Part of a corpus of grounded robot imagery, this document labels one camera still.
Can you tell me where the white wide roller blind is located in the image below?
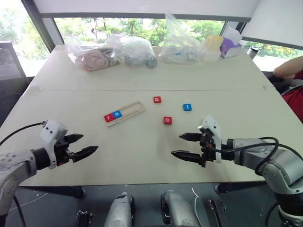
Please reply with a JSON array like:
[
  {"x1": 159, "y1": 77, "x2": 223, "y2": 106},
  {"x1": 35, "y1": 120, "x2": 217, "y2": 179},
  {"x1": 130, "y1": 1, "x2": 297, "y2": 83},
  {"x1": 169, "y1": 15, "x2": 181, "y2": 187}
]
[{"x1": 33, "y1": 0, "x2": 261, "y2": 23}]

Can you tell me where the plastic bag with pink items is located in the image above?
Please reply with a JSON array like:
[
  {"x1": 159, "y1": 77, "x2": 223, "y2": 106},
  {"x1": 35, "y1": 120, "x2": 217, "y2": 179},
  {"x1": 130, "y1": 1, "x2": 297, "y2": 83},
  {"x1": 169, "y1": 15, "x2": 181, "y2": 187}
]
[{"x1": 64, "y1": 35, "x2": 119, "y2": 73}]

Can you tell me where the yellow lidded plastic container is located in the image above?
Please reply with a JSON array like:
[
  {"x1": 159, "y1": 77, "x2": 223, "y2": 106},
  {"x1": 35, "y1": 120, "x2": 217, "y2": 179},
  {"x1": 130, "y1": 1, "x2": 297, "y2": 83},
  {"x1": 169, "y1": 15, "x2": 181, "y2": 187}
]
[{"x1": 203, "y1": 35, "x2": 224, "y2": 63}]

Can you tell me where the black office chair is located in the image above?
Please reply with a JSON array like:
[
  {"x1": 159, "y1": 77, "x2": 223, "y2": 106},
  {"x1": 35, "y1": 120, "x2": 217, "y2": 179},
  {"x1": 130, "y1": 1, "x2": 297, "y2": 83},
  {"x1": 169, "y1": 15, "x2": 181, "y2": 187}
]
[{"x1": 261, "y1": 70, "x2": 303, "y2": 96}]

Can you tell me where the black table foot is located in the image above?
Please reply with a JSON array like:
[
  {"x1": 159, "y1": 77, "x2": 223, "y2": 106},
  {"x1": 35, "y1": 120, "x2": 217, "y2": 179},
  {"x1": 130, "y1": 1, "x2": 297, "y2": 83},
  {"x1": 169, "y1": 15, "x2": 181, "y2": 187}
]
[
  {"x1": 18, "y1": 185, "x2": 86, "y2": 199},
  {"x1": 214, "y1": 181, "x2": 266, "y2": 194}
]

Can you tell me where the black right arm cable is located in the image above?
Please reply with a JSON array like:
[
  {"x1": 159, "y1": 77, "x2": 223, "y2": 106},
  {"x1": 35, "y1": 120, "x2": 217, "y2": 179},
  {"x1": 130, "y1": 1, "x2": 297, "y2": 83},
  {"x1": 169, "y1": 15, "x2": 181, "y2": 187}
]
[{"x1": 212, "y1": 136, "x2": 303, "y2": 176}]

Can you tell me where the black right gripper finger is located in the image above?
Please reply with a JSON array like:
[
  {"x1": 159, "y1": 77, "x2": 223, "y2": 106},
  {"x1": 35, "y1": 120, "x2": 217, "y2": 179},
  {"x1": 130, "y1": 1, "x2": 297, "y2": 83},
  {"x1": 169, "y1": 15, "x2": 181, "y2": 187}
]
[
  {"x1": 170, "y1": 150, "x2": 204, "y2": 164},
  {"x1": 178, "y1": 132, "x2": 203, "y2": 142}
]

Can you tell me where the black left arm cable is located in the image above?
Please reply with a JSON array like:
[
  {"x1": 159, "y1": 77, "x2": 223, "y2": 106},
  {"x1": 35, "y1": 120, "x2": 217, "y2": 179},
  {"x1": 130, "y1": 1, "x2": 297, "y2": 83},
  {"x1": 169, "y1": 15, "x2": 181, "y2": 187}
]
[{"x1": 0, "y1": 121, "x2": 47, "y2": 146}]

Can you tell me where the black robot foot part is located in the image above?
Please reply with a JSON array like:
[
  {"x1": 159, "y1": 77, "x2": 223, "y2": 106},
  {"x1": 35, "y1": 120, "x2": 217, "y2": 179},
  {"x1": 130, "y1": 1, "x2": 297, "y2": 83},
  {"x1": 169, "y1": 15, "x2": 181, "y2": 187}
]
[
  {"x1": 75, "y1": 209, "x2": 93, "y2": 227},
  {"x1": 207, "y1": 199, "x2": 230, "y2": 227}
]

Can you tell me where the clear tall plastic bag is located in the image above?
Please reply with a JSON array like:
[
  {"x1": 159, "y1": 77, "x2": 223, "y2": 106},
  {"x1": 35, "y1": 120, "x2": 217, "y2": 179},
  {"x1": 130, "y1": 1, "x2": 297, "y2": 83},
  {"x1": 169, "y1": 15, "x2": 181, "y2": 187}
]
[{"x1": 158, "y1": 10, "x2": 205, "y2": 65}]

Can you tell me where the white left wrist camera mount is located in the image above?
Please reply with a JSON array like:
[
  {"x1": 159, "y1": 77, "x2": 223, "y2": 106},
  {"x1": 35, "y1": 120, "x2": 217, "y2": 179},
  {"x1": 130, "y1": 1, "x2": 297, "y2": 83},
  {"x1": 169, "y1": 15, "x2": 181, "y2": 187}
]
[{"x1": 40, "y1": 119, "x2": 69, "y2": 170}]

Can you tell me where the purple tissue box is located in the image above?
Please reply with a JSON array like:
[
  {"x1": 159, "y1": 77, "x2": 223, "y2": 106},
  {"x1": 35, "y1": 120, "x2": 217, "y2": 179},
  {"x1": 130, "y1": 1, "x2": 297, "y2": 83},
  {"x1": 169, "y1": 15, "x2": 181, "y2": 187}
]
[{"x1": 219, "y1": 25, "x2": 243, "y2": 59}]

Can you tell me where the person's red shirt torso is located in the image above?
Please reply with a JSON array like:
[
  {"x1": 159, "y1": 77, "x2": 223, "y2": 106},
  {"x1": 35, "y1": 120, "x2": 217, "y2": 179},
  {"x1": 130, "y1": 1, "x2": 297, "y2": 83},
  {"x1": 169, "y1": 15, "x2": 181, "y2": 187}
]
[{"x1": 281, "y1": 85, "x2": 303, "y2": 124}]

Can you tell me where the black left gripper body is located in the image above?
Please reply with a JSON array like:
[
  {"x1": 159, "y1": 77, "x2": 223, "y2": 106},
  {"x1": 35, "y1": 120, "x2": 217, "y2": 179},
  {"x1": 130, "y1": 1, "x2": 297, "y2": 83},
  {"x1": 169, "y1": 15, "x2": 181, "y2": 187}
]
[{"x1": 54, "y1": 136, "x2": 76, "y2": 166}]

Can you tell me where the grey window frame post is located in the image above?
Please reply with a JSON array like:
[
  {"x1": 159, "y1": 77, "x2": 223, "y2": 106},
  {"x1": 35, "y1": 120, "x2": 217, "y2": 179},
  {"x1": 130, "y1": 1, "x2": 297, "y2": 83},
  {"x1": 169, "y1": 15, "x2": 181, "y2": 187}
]
[{"x1": 20, "y1": 0, "x2": 65, "y2": 48}]

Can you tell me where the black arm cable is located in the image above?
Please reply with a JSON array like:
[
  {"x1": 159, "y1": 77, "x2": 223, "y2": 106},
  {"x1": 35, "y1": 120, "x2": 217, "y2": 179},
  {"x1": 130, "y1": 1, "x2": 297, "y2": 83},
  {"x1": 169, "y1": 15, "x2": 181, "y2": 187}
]
[
  {"x1": 212, "y1": 136, "x2": 303, "y2": 176},
  {"x1": 0, "y1": 121, "x2": 47, "y2": 146}
]

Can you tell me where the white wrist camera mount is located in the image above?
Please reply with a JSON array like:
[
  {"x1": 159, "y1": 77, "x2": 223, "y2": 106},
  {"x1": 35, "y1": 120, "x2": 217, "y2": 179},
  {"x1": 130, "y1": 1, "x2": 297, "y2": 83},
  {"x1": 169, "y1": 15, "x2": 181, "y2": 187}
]
[
  {"x1": 40, "y1": 119, "x2": 69, "y2": 170},
  {"x1": 198, "y1": 114, "x2": 223, "y2": 164}
]

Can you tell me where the white narrow roller blind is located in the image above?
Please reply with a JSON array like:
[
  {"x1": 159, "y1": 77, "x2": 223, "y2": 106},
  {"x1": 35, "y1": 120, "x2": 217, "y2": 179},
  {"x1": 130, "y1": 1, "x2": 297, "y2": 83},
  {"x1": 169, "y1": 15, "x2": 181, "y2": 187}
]
[{"x1": 241, "y1": 0, "x2": 303, "y2": 51}]

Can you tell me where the plastic bag with grey items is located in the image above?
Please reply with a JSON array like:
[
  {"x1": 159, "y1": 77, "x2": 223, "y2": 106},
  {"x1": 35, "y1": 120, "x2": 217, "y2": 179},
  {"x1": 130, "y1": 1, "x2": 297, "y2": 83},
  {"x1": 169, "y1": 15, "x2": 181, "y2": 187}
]
[{"x1": 106, "y1": 34, "x2": 159, "y2": 70}]

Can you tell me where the wooden letter tray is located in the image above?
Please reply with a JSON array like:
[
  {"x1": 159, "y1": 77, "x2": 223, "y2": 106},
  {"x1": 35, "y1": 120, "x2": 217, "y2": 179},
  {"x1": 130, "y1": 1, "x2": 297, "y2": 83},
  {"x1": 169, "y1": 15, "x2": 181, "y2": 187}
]
[{"x1": 104, "y1": 101, "x2": 145, "y2": 128}]

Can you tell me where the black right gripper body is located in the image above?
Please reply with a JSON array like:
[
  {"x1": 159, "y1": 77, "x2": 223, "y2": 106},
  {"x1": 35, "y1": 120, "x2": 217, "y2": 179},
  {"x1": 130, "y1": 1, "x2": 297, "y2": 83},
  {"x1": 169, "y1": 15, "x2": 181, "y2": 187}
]
[{"x1": 199, "y1": 130, "x2": 217, "y2": 169}]

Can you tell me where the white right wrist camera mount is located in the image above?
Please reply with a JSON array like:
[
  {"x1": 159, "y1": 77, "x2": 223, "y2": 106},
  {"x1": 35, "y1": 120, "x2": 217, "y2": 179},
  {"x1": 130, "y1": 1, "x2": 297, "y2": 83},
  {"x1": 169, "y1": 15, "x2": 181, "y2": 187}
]
[{"x1": 198, "y1": 114, "x2": 223, "y2": 164}]

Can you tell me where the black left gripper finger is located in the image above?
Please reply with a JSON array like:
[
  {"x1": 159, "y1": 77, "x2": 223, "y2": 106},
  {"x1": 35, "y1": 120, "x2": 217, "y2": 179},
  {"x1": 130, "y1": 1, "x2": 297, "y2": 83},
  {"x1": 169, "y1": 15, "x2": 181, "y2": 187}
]
[
  {"x1": 66, "y1": 133, "x2": 85, "y2": 145},
  {"x1": 71, "y1": 145, "x2": 99, "y2": 164}
]

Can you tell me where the silver robot leg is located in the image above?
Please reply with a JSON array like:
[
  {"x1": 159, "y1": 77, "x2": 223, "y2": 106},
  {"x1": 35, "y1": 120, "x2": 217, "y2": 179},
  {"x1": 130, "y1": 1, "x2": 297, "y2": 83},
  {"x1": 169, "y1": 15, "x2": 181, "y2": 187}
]
[
  {"x1": 103, "y1": 192, "x2": 136, "y2": 227},
  {"x1": 160, "y1": 190, "x2": 202, "y2": 227}
]

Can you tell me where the white floor cable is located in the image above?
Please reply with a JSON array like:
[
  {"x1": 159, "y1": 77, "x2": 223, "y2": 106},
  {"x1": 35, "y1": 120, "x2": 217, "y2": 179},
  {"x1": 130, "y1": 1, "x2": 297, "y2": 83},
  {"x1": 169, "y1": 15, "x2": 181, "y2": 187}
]
[{"x1": 191, "y1": 187, "x2": 200, "y2": 221}]

